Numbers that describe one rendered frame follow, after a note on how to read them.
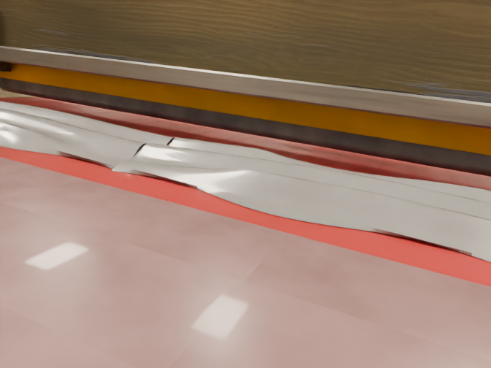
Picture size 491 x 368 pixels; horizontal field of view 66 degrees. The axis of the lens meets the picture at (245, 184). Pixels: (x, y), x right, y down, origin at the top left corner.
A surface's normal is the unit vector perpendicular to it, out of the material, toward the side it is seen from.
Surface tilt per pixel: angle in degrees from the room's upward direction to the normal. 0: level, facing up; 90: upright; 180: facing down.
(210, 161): 34
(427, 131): 90
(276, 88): 90
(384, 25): 90
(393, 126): 90
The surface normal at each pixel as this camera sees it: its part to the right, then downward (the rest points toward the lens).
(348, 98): -0.39, 0.22
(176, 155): -0.01, -0.65
